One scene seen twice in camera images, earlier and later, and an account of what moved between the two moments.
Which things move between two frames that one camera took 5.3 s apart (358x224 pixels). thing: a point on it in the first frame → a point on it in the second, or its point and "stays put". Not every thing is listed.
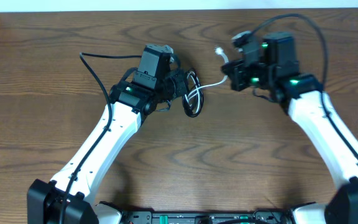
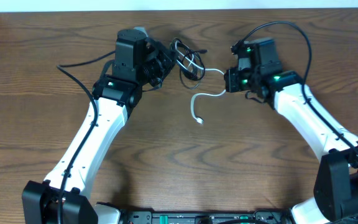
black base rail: [260, 217] stays put
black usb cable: [192, 101] → [189, 61]
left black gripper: [179, 76] → [163, 53]
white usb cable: [219, 50] → [194, 96]
